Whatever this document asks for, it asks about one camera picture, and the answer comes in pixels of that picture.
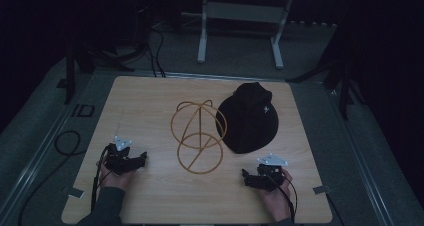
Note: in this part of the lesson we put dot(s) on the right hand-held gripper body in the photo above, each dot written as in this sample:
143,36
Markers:
270,176

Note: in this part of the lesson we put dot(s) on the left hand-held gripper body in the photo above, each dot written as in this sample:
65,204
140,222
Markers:
117,159

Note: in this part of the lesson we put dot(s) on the black cap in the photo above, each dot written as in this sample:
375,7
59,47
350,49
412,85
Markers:
248,119

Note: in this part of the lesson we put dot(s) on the person's left hand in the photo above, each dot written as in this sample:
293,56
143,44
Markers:
116,180

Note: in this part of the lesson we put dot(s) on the person's right hand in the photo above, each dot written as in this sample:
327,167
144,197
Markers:
275,203

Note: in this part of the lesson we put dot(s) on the grey tape piece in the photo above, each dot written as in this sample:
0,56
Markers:
322,189
76,192

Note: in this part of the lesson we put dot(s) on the black rectangular floor marker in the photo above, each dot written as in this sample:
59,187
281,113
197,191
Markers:
83,110

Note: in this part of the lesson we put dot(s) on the black metal stand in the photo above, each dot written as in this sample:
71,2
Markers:
340,76
83,61

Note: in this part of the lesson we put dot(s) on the white metal table frame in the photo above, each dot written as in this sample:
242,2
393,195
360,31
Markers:
240,12

